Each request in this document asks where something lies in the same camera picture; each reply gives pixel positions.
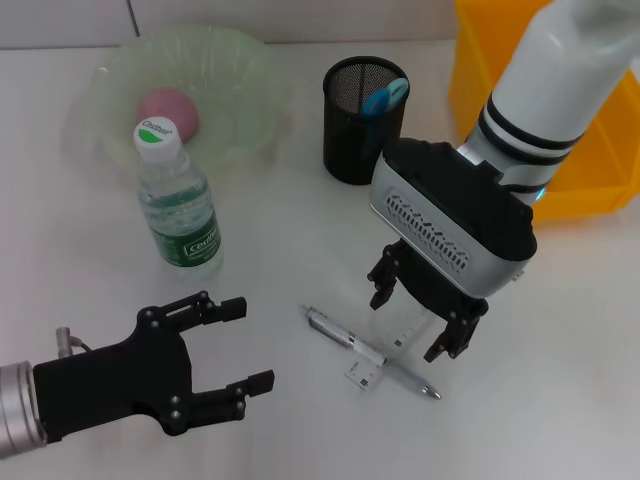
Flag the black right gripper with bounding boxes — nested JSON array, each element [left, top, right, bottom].
[[368, 242, 489, 362]]

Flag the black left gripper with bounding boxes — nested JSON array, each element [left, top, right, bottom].
[[32, 290, 276, 444]]

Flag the transparent plastic ruler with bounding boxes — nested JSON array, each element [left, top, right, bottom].
[[343, 304, 431, 391]]

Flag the clear water bottle green label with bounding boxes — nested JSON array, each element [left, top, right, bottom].
[[133, 117, 225, 284]]

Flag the blue plastic scissors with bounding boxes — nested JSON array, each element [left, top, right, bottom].
[[360, 77, 409, 121]]

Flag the pink ball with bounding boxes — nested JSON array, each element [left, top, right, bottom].
[[138, 87, 200, 144]]

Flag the silver white ballpoint pen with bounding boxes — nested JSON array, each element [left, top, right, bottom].
[[298, 303, 443, 401]]

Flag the black mesh pen holder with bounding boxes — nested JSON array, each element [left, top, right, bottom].
[[322, 55, 410, 186]]

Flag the translucent green fruit plate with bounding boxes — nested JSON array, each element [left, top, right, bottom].
[[64, 27, 294, 191]]

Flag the yellow plastic bin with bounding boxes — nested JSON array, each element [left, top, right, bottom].
[[448, 0, 640, 224]]

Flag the left arm cable with plug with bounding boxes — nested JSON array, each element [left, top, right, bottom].
[[53, 325, 96, 359]]

